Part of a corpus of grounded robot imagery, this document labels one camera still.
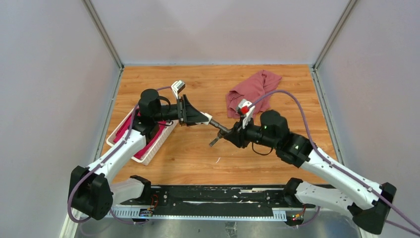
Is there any white pipe elbow fitting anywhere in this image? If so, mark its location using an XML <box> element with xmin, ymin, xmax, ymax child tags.
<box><xmin>196</xmin><ymin>112</ymin><xmax>212</xmax><ymax>125</ymax></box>

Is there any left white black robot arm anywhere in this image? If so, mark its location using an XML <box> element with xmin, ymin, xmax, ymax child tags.
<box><xmin>67</xmin><ymin>89</ymin><xmax>214</xmax><ymax>223</ymax></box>

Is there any aluminium frame rail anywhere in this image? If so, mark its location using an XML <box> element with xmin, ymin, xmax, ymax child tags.
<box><xmin>70</xmin><ymin>183</ymin><xmax>324</xmax><ymax>222</ymax></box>

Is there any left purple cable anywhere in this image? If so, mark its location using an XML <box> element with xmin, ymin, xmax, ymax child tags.
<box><xmin>67</xmin><ymin>86</ymin><xmax>173</xmax><ymax>226</ymax></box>

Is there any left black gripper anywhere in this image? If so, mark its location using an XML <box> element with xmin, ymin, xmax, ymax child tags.
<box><xmin>153</xmin><ymin>95</ymin><xmax>208</xmax><ymax>127</ymax></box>

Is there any dusty pink cloth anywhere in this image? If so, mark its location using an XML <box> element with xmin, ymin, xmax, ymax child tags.
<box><xmin>225</xmin><ymin>70</ymin><xmax>282</xmax><ymax>119</ymax></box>

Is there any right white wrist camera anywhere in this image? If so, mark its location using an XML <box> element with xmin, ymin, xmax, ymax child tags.
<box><xmin>237</xmin><ymin>99</ymin><xmax>255</xmax><ymax>129</ymax></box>

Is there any white plastic basket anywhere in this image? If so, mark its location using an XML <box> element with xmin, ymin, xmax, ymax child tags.
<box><xmin>105</xmin><ymin>109</ymin><xmax>178</xmax><ymax>166</ymax></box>

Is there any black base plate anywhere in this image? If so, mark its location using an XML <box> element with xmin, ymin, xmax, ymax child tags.
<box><xmin>122</xmin><ymin>184</ymin><xmax>315</xmax><ymax>218</ymax></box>

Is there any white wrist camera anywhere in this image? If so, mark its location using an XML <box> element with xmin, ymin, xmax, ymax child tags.
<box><xmin>237</xmin><ymin>99</ymin><xmax>255</xmax><ymax>129</ymax></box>
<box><xmin>170</xmin><ymin>80</ymin><xmax>186</xmax><ymax>99</ymax></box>

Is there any magenta cloth in basket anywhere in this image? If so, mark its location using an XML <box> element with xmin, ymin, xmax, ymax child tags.
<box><xmin>113</xmin><ymin>106</ymin><xmax>166</xmax><ymax>160</ymax></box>

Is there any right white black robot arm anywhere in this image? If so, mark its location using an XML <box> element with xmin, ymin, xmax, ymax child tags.
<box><xmin>223</xmin><ymin>110</ymin><xmax>396</xmax><ymax>235</ymax></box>

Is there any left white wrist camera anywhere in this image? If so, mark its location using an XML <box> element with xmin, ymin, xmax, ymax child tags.
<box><xmin>170</xmin><ymin>80</ymin><xmax>186</xmax><ymax>99</ymax></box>

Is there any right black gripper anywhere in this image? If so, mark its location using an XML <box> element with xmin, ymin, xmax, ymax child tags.
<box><xmin>224</xmin><ymin>115</ymin><xmax>278</xmax><ymax>149</ymax></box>

